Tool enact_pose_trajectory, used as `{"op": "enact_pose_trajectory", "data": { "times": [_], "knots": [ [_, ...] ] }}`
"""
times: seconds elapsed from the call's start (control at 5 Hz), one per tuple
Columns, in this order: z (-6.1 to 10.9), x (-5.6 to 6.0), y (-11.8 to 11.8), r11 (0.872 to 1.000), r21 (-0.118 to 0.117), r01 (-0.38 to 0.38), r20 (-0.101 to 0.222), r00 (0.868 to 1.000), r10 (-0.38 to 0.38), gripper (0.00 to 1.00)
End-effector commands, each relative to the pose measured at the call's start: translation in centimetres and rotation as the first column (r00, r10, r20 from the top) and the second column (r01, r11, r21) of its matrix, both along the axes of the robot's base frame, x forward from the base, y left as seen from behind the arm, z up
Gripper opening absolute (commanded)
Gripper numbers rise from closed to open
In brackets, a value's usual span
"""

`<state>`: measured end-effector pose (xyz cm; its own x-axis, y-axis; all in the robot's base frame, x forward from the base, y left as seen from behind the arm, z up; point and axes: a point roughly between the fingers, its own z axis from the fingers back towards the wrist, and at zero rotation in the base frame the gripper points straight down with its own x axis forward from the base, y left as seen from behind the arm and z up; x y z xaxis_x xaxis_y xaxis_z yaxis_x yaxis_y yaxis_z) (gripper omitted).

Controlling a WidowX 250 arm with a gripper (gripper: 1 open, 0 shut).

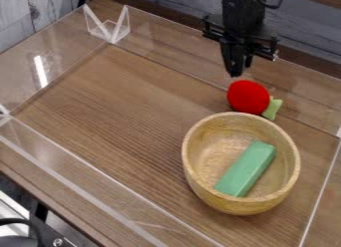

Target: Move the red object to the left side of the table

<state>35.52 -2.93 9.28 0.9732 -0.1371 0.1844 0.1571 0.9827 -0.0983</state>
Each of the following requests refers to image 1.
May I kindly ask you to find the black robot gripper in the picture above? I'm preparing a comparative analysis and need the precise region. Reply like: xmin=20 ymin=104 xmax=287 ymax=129
xmin=202 ymin=0 xmax=279 ymax=78

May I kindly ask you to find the red plush strawberry toy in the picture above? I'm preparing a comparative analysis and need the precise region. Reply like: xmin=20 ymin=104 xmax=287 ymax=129
xmin=226 ymin=80 xmax=283 ymax=121

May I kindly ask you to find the wooden bowl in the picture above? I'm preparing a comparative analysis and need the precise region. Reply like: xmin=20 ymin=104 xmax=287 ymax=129
xmin=180 ymin=113 xmax=301 ymax=215

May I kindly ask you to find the green rectangular block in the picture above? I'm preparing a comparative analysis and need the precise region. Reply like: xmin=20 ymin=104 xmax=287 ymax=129
xmin=212 ymin=141 xmax=277 ymax=197

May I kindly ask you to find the clear acrylic corner bracket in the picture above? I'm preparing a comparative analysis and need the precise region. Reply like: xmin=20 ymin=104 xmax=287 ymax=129
xmin=83 ymin=5 xmax=131 ymax=44

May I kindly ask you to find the clear acrylic tray enclosure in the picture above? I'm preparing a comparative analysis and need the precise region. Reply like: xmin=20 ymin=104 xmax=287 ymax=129
xmin=0 ymin=0 xmax=341 ymax=247

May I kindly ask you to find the black table leg bracket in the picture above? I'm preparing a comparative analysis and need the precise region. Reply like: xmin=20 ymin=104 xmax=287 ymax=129
xmin=29 ymin=201 xmax=77 ymax=247

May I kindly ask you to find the black cable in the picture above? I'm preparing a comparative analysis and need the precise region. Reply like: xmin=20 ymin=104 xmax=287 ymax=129
xmin=0 ymin=218 xmax=45 ymax=247

